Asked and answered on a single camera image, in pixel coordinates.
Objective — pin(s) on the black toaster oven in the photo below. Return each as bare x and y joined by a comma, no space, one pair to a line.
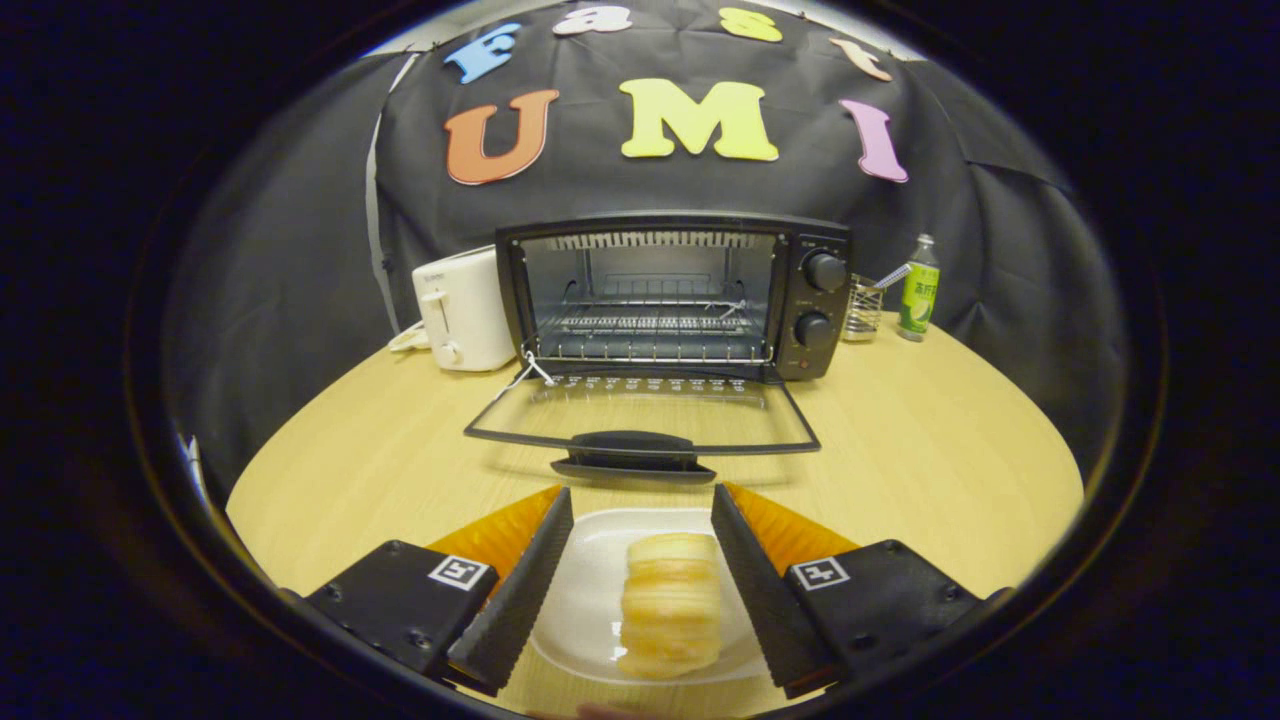
815,300

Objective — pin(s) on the white toaster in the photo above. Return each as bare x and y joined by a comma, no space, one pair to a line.
470,310

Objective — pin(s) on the yellow ridged pastry roll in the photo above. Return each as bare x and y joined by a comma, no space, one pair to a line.
668,605

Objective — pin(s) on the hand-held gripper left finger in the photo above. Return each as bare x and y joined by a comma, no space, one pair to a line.
520,590

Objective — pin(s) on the green drink bottle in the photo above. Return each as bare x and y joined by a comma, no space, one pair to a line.
918,295

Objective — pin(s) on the white square plate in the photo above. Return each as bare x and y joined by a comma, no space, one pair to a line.
590,600

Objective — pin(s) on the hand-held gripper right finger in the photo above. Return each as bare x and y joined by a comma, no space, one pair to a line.
765,590

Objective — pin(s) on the striped straw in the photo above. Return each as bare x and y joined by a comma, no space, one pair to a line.
892,277

